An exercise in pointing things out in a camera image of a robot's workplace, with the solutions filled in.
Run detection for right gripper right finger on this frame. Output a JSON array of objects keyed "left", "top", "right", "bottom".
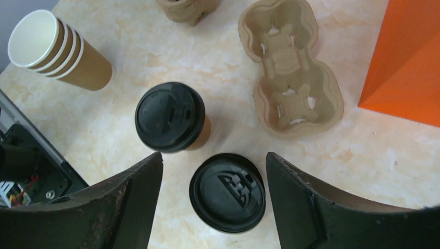
[{"left": 266, "top": 152, "right": 439, "bottom": 248}]

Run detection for single black cup lid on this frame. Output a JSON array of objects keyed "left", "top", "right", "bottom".
[{"left": 134, "top": 82, "right": 206, "bottom": 153}]

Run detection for brown pulp cup carrier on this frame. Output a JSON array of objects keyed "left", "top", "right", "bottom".
[{"left": 156, "top": 0, "right": 219, "bottom": 26}]

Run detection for stack of black cup lids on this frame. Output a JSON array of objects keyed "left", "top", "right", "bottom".
[{"left": 189, "top": 153, "right": 266, "bottom": 234}]

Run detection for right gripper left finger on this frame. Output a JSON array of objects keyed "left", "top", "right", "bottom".
[{"left": 1, "top": 152, "right": 163, "bottom": 248}]

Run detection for single brown pulp carrier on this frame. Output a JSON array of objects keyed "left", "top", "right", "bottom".
[{"left": 238, "top": 1, "right": 344, "bottom": 139}]

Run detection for orange paper bag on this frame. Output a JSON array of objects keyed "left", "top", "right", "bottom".
[{"left": 358, "top": 1, "right": 439, "bottom": 127}]

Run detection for single brown paper cup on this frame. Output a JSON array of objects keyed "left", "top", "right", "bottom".
[{"left": 185, "top": 115, "right": 211, "bottom": 151}]

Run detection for stack of brown paper cups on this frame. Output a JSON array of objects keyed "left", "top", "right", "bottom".
[{"left": 7, "top": 9, "right": 113, "bottom": 91}]

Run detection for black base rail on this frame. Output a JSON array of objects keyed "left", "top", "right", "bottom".
[{"left": 1, "top": 92, "right": 88, "bottom": 208}]

